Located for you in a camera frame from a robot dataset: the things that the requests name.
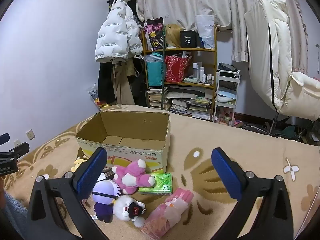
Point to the wall socket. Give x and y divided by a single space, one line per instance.
30 134
17 142

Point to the pale floral curtain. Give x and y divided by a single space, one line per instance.
187 0

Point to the white plush dog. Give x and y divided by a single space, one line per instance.
122 206

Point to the messy pile of books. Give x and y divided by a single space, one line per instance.
190 105

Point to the pink plush bear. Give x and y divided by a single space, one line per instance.
130 177

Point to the blonde wig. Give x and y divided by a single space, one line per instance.
173 36

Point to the black tissue pack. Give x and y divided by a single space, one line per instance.
108 173

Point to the black patterned bag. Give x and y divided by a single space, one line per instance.
153 35

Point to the black hanging garment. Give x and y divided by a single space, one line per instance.
138 87

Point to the pink striped tissue pack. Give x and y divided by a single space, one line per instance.
183 195

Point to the red patterned bag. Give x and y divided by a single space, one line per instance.
175 70

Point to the cream garment cover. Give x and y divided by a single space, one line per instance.
260 55

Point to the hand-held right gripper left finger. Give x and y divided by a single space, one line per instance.
91 173

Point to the teal bag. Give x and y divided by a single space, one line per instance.
155 72

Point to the wooden shelf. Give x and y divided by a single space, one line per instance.
190 50

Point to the green tissue pack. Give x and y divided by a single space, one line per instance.
160 183

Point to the plastic bag with yellow toys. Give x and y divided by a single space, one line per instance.
95 95

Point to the cardboard box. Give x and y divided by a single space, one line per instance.
140 127

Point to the pink toys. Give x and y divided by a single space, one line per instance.
225 116

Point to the purple plush doll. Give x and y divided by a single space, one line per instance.
103 192

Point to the chair base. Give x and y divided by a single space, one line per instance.
270 127

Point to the black box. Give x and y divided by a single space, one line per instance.
188 40

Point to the yellow plush toy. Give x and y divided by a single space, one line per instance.
78 164

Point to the neat stack of books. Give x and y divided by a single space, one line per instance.
156 97

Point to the pale green pouch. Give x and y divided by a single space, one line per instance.
191 80

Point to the white plastic bag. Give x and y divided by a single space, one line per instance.
205 30

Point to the clear plastic bag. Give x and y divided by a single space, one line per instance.
150 58

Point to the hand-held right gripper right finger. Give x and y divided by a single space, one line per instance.
226 175

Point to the dark hanging coat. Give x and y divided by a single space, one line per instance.
106 80

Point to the row of cosmetic bottles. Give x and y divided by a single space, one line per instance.
200 71

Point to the blue white cloth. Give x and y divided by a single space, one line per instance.
225 96

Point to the white trolley cart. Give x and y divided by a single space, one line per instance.
228 76

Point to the pink slippers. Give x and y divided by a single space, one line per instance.
238 123

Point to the white puffer jacket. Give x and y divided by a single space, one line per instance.
112 30

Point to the person's left forearm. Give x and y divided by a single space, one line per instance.
12 217

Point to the beige trench coat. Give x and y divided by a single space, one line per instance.
122 85

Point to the pink patterned tissue pack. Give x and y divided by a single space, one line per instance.
156 222

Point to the black pouch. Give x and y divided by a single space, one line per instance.
226 67

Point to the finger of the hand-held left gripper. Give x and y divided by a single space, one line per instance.
4 138
20 148

